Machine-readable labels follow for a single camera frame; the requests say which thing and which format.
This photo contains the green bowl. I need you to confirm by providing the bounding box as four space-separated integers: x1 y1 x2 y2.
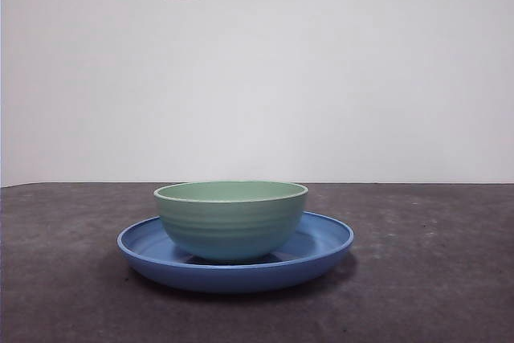
153 180 310 262

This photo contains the blue plate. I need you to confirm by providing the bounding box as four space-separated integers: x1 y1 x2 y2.
116 210 355 295

